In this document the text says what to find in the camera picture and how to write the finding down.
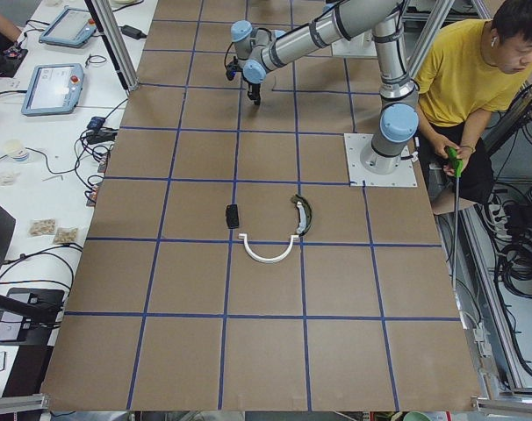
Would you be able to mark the curved brake shoe part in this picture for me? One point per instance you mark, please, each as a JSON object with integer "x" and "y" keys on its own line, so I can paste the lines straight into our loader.
{"x": 305, "y": 214}

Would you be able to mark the white paper cup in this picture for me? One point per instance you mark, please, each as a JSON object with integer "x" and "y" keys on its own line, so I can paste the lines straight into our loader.
{"x": 16, "y": 150}

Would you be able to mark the far blue teach pendant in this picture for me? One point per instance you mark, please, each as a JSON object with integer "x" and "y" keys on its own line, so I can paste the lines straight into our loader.
{"x": 72, "y": 28}

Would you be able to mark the person in yellow shirt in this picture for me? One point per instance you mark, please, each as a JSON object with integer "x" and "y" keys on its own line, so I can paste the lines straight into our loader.
{"x": 473, "y": 69}

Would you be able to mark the aluminium frame post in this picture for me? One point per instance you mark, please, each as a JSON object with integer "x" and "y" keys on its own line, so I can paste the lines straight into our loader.
{"x": 108, "y": 28}

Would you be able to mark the green handled grabber stick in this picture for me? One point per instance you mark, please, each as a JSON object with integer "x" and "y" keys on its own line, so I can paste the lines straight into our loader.
{"x": 456, "y": 165}

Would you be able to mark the white curved plastic bracket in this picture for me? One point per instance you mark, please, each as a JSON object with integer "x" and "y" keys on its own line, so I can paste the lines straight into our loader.
{"x": 268, "y": 253}

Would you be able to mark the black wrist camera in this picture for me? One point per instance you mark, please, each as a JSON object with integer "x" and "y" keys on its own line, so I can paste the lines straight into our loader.
{"x": 232, "y": 68}

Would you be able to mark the bag of small parts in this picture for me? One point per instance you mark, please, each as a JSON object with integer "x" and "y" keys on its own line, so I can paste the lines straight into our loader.
{"x": 42, "y": 227}
{"x": 65, "y": 235}

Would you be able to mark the blue teach pendant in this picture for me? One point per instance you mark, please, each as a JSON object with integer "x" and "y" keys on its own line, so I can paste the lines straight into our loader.
{"x": 72, "y": 28}
{"x": 53, "y": 90}

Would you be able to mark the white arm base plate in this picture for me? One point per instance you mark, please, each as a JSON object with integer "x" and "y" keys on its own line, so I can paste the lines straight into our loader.
{"x": 366, "y": 168}

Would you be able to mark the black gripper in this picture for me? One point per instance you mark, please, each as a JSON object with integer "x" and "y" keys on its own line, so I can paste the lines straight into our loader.
{"x": 253, "y": 86}

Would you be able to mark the black rectangular plastic part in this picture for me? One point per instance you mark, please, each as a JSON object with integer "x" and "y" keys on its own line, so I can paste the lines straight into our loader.
{"x": 232, "y": 216}

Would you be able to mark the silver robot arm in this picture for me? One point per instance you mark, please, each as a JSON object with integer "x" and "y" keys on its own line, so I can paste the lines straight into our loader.
{"x": 259, "y": 51}

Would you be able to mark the near blue teach pendant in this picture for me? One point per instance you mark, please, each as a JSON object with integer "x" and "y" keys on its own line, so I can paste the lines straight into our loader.
{"x": 53, "y": 90}

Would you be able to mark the black power adapter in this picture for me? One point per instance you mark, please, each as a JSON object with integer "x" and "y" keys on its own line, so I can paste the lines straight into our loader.
{"x": 132, "y": 32}

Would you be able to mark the white power strip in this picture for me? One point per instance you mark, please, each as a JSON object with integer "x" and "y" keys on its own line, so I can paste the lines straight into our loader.
{"x": 498, "y": 218}

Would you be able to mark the black device on stand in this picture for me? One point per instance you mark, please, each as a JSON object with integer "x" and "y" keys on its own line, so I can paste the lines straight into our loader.
{"x": 28, "y": 316}

